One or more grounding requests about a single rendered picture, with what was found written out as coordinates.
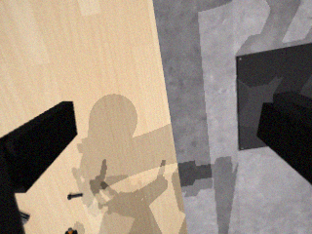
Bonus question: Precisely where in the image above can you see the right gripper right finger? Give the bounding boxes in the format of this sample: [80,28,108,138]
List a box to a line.
[256,102,312,185]

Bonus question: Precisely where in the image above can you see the black eraser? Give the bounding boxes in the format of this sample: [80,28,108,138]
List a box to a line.
[20,212,30,225]

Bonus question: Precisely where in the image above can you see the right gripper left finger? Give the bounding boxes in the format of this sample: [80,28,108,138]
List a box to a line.
[0,101,78,234]

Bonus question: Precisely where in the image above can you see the orange battery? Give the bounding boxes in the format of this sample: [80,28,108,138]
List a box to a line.
[67,227,73,234]

